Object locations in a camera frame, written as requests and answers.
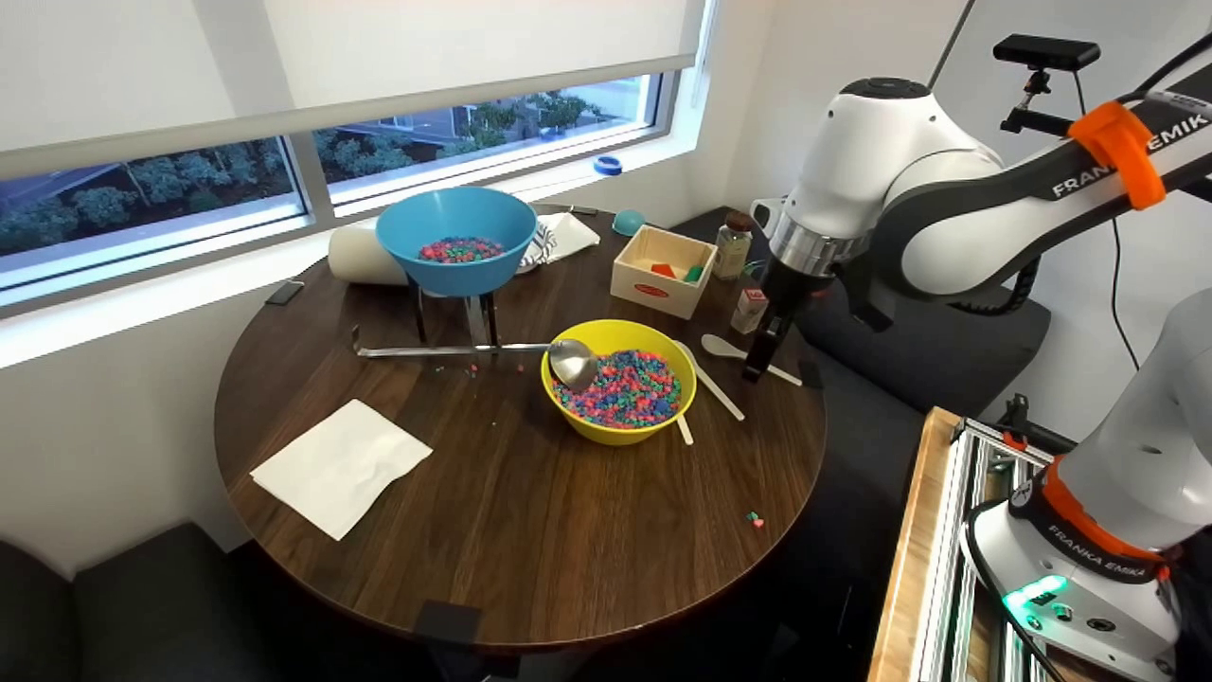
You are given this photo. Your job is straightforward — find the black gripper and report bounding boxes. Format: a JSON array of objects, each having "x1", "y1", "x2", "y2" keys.
[{"x1": 744, "y1": 256, "x2": 827, "y2": 386}]

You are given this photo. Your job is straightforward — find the yellow bowl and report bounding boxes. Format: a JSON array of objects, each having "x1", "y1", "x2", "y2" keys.
[{"x1": 537, "y1": 313, "x2": 700, "y2": 452}]

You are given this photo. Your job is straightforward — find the colourful beads in yellow bowl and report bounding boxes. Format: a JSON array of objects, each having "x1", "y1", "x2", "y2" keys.
[{"x1": 553, "y1": 349, "x2": 687, "y2": 432}]

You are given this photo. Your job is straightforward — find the black bowl stand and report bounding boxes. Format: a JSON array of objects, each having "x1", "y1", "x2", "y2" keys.
[{"x1": 404, "y1": 276, "x2": 503, "y2": 357}]

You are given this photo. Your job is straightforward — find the blue bowl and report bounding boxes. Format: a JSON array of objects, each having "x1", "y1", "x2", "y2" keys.
[{"x1": 373, "y1": 184, "x2": 543, "y2": 303}]

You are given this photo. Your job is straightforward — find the colourful beads in blue bowl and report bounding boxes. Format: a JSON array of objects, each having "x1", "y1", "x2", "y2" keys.
[{"x1": 413, "y1": 232, "x2": 507, "y2": 267}]

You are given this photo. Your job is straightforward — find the small pale wooden block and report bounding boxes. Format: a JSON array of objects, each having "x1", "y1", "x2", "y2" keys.
[{"x1": 728, "y1": 285, "x2": 773, "y2": 339}]

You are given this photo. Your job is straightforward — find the glass spice jar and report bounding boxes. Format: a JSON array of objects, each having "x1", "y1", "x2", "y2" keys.
[{"x1": 714, "y1": 208, "x2": 757, "y2": 285}]

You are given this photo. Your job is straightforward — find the light wooden box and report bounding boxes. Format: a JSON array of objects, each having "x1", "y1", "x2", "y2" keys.
[{"x1": 608, "y1": 222, "x2": 720, "y2": 322}]

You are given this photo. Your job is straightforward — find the black couch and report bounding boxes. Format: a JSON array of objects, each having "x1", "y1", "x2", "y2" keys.
[{"x1": 675, "y1": 193, "x2": 1053, "y2": 682}]

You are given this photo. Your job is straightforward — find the white folded paper sheet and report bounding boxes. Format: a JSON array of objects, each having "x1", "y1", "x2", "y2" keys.
[{"x1": 543, "y1": 208, "x2": 608, "y2": 261}]

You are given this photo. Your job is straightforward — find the light wooden board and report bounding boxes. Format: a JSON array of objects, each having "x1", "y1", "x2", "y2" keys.
[{"x1": 864, "y1": 405, "x2": 969, "y2": 682}]

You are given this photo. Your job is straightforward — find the black clamp knob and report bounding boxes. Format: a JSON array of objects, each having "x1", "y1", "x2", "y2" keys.
[{"x1": 995, "y1": 389, "x2": 1033, "y2": 444}]

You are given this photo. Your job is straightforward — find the patterned cloth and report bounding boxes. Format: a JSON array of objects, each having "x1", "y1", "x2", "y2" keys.
[{"x1": 518, "y1": 222, "x2": 560, "y2": 276}]

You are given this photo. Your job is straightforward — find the round dark wooden table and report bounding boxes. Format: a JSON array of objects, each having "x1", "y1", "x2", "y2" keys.
[{"x1": 208, "y1": 204, "x2": 834, "y2": 682}]

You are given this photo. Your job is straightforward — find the metal ladle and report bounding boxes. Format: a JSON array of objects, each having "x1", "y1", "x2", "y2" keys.
[{"x1": 354, "y1": 332, "x2": 604, "y2": 389}]

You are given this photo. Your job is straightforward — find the white square napkin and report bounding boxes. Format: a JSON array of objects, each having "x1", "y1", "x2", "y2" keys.
[{"x1": 247, "y1": 392, "x2": 436, "y2": 546}]

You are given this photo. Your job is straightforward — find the white window blind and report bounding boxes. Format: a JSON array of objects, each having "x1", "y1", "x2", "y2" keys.
[{"x1": 0, "y1": 0, "x2": 714, "y2": 183}]

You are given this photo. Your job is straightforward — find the black ottoman seat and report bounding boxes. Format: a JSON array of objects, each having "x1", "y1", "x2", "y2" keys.
[{"x1": 0, "y1": 520, "x2": 432, "y2": 682}]

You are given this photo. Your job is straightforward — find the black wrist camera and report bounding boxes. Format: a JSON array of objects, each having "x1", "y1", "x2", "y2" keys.
[{"x1": 834, "y1": 248, "x2": 903, "y2": 332}]

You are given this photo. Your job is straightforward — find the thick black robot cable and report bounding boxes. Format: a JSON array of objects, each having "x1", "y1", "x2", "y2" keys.
[{"x1": 939, "y1": 248, "x2": 1051, "y2": 317}]

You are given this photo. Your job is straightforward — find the aluminium frame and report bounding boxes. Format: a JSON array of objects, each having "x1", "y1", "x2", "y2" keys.
[{"x1": 909, "y1": 411, "x2": 1075, "y2": 682}]

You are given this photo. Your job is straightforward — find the thin black wall cable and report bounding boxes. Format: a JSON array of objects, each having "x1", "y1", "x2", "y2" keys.
[{"x1": 1104, "y1": 213, "x2": 1143, "y2": 370}]

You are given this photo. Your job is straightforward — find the orange cable strap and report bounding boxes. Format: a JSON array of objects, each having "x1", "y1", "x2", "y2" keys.
[{"x1": 1065, "y1": 98, "x2": 1170, "y2": 213}]

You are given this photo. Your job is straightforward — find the white window frame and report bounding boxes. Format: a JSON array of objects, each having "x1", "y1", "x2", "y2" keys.
[{"x1": 0, "y1": 67, "x2": 714, "y2": 317}]

